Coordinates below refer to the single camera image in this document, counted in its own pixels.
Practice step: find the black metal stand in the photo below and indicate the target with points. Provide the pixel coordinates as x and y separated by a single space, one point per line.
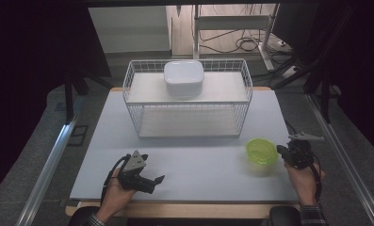
69 100
325 100

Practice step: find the green translucent bowl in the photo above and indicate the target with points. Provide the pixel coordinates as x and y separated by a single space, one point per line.
261 151

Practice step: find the white power strip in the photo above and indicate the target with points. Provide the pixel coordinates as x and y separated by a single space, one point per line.
290 72

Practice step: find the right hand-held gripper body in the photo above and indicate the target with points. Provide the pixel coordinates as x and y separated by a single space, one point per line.
299 153

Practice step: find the person's right leg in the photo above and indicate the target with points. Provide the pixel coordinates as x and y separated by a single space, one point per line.
283 216

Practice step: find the aluminium rail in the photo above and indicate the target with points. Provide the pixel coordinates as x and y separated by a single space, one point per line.
344 150
46 171

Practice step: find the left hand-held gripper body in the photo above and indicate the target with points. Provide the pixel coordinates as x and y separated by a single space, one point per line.
133 175

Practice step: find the person's leg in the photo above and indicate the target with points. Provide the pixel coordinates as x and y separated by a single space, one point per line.
81 217
283 216

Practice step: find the white square bowl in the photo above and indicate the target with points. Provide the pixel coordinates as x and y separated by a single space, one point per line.
183 77

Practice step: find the white desk frame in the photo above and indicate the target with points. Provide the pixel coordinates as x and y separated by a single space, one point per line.
235 22

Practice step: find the white cabinet panel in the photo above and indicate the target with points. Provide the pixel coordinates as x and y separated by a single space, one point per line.
129 29

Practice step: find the person's left leg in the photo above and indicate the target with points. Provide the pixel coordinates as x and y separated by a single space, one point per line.
81 217

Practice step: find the person's left hand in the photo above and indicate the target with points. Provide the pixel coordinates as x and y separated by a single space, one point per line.
117 197

